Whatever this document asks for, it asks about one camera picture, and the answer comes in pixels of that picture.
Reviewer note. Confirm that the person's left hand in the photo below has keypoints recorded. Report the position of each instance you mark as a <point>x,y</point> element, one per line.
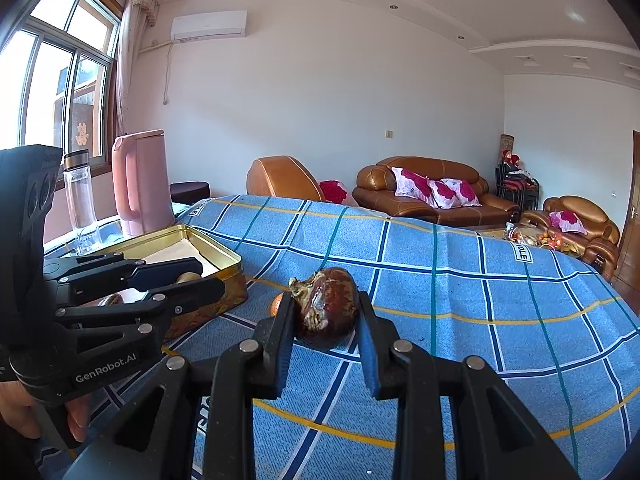
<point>17,410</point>

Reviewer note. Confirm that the white air conditioner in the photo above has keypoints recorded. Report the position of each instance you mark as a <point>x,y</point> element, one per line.
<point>210,25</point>

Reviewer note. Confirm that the brown leather sofa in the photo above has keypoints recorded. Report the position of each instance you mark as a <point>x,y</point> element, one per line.
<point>450,215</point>

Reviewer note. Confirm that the brown wooden door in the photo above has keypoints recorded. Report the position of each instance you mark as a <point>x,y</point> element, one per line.
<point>630,220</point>

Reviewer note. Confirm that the dark stool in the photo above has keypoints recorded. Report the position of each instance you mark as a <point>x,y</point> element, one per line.
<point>189,191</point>

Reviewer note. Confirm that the small orange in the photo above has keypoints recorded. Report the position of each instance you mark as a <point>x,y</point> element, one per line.
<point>276,306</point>

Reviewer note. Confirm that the cluttered coffee table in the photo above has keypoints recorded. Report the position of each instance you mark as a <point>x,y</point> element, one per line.
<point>535,239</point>

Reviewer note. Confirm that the small yellow-brown fruit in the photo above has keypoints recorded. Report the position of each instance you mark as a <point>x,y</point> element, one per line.
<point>190,278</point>

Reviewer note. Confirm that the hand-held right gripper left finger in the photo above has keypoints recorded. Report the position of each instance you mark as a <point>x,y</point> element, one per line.
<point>277,355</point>

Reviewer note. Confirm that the stack of dark chairs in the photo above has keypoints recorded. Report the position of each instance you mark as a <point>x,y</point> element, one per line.
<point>520,185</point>

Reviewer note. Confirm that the blue plaid cloth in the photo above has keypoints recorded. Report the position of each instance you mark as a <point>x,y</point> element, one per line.
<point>475,335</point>

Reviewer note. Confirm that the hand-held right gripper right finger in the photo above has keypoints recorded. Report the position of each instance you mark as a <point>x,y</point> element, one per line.
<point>372,355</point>

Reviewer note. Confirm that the clear glass bottle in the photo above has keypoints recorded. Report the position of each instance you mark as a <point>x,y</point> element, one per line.
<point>81,200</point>

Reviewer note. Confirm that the brown leather armchair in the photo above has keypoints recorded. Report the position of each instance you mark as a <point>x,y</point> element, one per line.
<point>280,177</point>
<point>600,240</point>

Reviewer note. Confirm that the pink curtain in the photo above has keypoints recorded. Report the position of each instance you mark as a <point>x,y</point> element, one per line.
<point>131,35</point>

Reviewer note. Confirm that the window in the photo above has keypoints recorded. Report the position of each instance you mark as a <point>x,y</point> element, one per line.
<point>60,85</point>

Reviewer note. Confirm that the white red floral pillow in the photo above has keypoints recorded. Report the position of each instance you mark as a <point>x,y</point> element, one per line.
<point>455,193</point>
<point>567,221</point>
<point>412,182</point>

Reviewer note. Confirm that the gold tin box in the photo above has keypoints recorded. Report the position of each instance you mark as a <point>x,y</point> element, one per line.
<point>220,280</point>

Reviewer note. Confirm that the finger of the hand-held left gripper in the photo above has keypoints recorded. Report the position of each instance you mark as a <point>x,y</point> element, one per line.
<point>165,270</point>
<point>195,292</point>

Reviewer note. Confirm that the pink electric kettle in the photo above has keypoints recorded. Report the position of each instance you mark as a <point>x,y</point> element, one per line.
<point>145,185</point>

